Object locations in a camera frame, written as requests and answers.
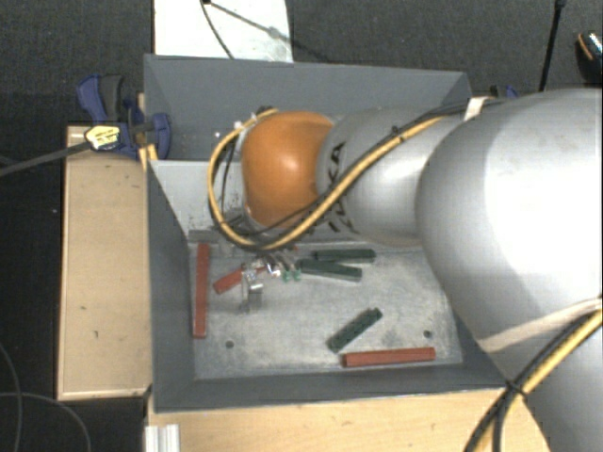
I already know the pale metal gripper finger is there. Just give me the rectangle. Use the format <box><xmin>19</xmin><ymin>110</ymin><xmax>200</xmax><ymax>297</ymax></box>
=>
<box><xmin>250</xmin><ymin>270</ymin><xmax>266</xmax><ymax>309</ymax></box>
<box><xmin>237</xmin><ymin>265</ymin><xmax>253</xmax><ymax>315</ymax></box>

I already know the red-brown flat block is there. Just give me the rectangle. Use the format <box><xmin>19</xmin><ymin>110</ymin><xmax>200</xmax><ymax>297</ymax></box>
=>
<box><xmin>340</xmin><ymin>347</ymin><xmax>437</xmax><ymax>369</ymax></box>
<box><xmin>212</xmin><ymin>267</ymin><xmax>246</xmax><ymax>296</ymax></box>
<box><xmin>191</xmin><ymin>243</ymin><xmax>211</xmax><ymax>340</ymax></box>

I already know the grey metal bin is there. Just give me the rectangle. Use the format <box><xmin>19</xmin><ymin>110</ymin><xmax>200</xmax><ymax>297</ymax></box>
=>
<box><xmin>142</xmin><ymin>53</ymin><xmax>509</xmax><ymax>413</ymax></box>

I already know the dark green flat block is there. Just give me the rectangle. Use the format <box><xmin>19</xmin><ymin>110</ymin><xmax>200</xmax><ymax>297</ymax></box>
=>
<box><xmin>311</xmin><ymin>248</ymin><xmax>378</xmax><ymax>264</ymax></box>
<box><xmin>325</xmin><ymin>307</ymin><xmax>384</xmax><ymax>354</ymax></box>
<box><xmin>296</xmin><ymin>258</ymin><xmax>365</xmax><ymax>283</ymax></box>

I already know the pale wood board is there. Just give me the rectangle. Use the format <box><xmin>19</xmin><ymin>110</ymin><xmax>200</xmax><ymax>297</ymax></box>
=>
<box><xmin>56</xmin><ymin>124</ymin><xmax>155</xmax><ymax>402</ymax></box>

